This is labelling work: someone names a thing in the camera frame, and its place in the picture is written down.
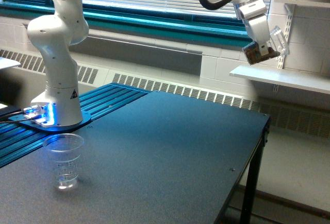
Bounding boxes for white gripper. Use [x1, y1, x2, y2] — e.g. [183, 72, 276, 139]
[236, 0, 270, 55]

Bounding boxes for brown almonds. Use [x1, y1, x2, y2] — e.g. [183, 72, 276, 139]
[243, 44, 280, 65]

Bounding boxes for clear plastic cup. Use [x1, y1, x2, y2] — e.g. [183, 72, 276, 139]
[43, 133, 84, 191]
[247, 26, 290, 58]

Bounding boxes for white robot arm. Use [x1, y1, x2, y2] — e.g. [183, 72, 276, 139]
[27, 0, 277, 128]

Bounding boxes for baseboard radiator vent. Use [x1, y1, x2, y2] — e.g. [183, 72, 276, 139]
[0, 49, 330, 139]

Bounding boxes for black table leg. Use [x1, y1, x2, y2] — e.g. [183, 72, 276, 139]
[239, 118, 271, 223]

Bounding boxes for clear plastic cup on table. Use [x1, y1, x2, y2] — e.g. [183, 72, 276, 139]
[43, 133, 84, 191]

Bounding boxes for white desk edge left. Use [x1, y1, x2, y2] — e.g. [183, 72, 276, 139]
[0, 57, 21, 70]

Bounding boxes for white upper wall shelf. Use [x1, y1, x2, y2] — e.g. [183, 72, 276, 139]
[274, 0, 330, 8]

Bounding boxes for white wall shelf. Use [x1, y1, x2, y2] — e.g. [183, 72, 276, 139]
[230, 65, 329, 94]
[274, 0, 330, 8]

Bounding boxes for white lower wall shelf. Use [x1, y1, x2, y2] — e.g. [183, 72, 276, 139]
[230, 65, 329, 94]

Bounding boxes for white shelf bracket rail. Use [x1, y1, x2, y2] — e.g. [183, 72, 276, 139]
[276, 0, 301, 70]

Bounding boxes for blue ribbed aluminium rail panel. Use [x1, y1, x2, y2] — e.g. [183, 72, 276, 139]
[1, 83, 149, 167]

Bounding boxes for black cables at base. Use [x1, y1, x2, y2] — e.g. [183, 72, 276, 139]
[0, 108, 34, 125]

